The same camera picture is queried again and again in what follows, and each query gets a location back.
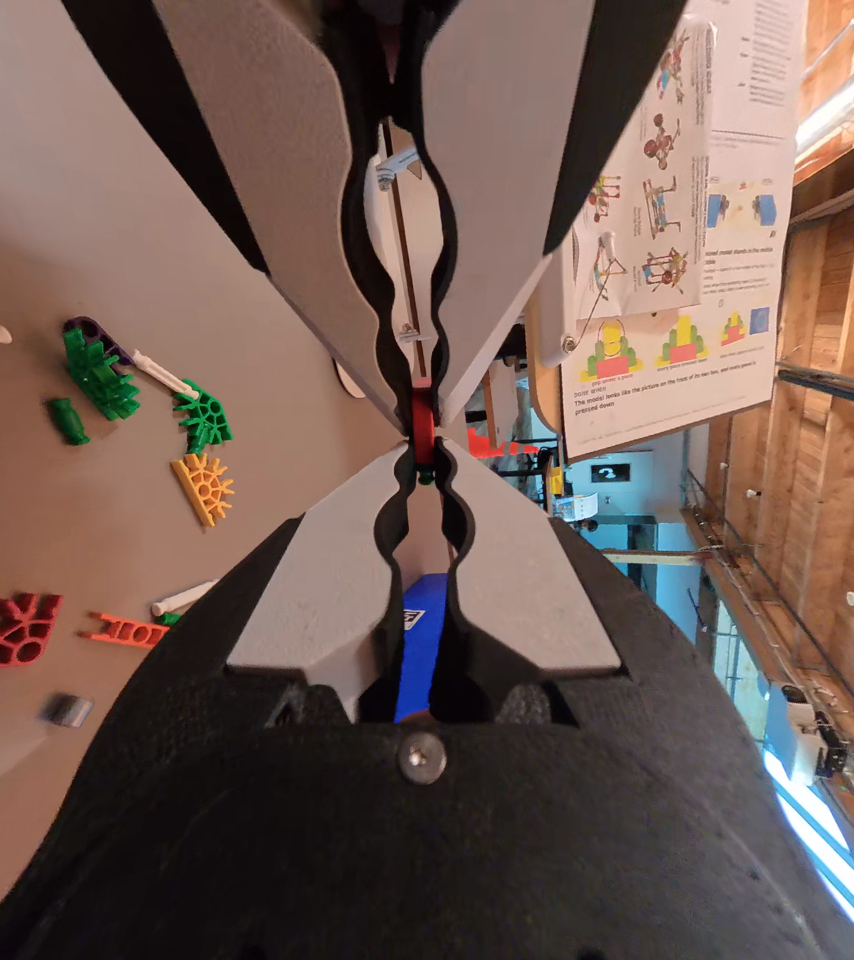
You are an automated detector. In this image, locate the green ridged piece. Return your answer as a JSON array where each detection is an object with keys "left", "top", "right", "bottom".
[{"left": 61, "top": 326, "right": 142, "bottom": 423}]

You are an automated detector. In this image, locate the printed instruction sheet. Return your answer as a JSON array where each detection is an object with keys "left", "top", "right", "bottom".
[{"left": 562, "top": 0, "right": 811, "bottom": 462}]

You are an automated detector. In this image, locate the grey metal cylinder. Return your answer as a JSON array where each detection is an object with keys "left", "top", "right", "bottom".
[{"left": 39, "top": 692, "right": 96, "bottom": 730}]

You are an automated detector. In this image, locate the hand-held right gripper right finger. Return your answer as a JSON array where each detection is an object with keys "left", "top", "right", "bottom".
[{"left": 428, "top": 437, "right": 623, "bottom": 723}]

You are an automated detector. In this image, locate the orange traffic cone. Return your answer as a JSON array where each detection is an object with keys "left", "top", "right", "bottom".
[{"left": 466, "top": 426, "right": 542, "bottom": 461}]

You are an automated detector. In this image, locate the ceiling light strip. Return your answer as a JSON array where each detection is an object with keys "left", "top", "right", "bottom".
[{"left": 760, "top": 748, "right": 854, "bottom": 933}]

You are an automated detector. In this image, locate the laminated picture card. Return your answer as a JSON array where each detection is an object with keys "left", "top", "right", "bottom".
[{"left": 569, "top": 15, "right": 717, "bottom": 320}]

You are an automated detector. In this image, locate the blue plastic bin white tag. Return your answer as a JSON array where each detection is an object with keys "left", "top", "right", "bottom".
[{"left": 394, "top": 571, "right": 449, "bottom": 725}]

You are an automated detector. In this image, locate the purple clip connector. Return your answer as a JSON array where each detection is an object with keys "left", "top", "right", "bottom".
[{"left": 61, "top": 314, "right": 137, "bottom": 370}]

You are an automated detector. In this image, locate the yellow fan connector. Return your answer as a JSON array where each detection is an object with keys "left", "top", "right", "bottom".
[{"left": 169, "top": 451, "right": 237, "bottom": 530}]

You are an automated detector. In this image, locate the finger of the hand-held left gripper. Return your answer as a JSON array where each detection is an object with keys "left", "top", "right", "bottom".
[
  {"left": 151, "top": 0, "right": 417, "bottom": 436},
  {"left": 408, "top": 0, "right": 599, "bottom": 427}
]

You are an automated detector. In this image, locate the orange ladder piece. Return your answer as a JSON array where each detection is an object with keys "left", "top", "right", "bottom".
[{"left": 80, "top": 610, "right": 173, "bottom": 649}]

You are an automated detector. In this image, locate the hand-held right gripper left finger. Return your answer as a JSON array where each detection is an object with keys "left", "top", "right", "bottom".
[{"left": 224, "top": 441, "right": 417, "bottom": 723}]

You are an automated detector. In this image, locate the white document stand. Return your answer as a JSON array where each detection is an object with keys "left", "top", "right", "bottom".
[{"left": 333, "top": 123, "right": 627, "bottom": 445}]

